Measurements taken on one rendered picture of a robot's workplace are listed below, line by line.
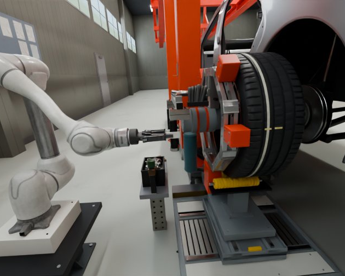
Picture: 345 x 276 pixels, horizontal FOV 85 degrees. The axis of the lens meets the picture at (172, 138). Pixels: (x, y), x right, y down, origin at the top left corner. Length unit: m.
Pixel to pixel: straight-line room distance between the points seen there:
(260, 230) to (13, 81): 1.43
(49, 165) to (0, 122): 2.60
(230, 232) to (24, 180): 1.11
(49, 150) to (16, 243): 0.47
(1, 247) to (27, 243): 0.13
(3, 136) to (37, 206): 2.76
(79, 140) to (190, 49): 1.03
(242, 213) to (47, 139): 1.25
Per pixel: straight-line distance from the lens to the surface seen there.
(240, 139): 0.75
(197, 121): 0.99
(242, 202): 1.31
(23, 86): 1.05
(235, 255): 1.24
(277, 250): 1.32
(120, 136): 0.86
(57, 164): 1.28
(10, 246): 1.29
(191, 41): 1.46
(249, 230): 1.28
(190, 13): 1.49
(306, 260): 1.45
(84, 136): 0.69
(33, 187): 1.16
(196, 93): 0.84
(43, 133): 1.25
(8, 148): 3.91
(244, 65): 0.89
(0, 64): 1.11
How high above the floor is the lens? 1.08
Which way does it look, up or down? 18 degrees down
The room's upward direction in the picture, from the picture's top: 3 degrees counter-clockwise
